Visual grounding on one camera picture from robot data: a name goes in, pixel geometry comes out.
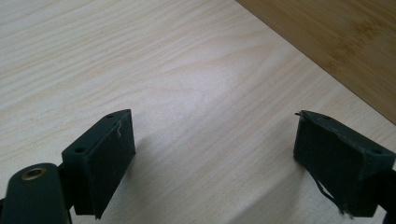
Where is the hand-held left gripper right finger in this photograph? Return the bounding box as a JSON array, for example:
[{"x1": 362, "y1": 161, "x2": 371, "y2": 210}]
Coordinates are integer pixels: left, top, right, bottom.
[{"x1": 292, "y1": 109, "x2": 396, "y2": 218}]

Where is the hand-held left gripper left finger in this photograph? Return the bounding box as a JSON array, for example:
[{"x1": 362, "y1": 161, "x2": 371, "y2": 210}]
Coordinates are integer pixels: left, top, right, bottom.
[{"x1": 61, "y1": 108, "x2": 137, "y2": 220}]

